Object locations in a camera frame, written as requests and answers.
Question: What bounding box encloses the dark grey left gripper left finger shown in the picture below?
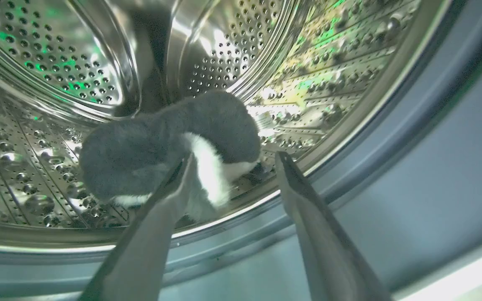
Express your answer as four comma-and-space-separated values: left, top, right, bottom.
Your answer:
78, 154, 194, 301

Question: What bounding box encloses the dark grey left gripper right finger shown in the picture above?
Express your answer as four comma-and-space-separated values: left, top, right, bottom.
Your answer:
274, 151, 393, 301

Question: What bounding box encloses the grey and white plush toy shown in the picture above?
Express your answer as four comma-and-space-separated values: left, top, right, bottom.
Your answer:
79, 90, 262, 222

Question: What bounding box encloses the white washing machine body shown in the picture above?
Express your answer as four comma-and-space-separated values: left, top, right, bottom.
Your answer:
396, 245, 482, 301

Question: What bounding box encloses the steel washing machine drum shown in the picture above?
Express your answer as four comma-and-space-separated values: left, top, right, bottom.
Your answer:
0, 0, 453, 255

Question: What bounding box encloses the grey rubber door gasket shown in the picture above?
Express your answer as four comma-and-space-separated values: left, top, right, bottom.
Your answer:
0, 0, 482, 301

